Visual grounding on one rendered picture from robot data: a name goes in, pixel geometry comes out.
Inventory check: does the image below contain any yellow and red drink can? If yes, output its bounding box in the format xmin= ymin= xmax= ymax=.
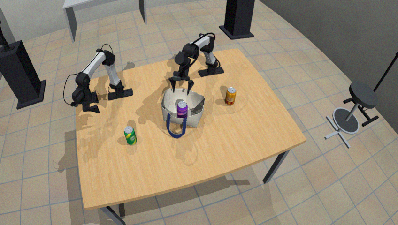
xmin=225 ymin=87 xmax=236 ymax=105

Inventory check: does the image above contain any white tote bag with blue handles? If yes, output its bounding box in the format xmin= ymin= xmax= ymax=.
xmin=161 ymin=88 xmax=205 ymax=138

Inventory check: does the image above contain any purple drink can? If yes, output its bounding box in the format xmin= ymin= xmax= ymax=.
xmin=177 ymin=101 xmax=188 ymax=118

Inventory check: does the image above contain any green and yellow drink can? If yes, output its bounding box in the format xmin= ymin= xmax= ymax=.
xmin=124 ymin=126 xmax=137 ymax=145

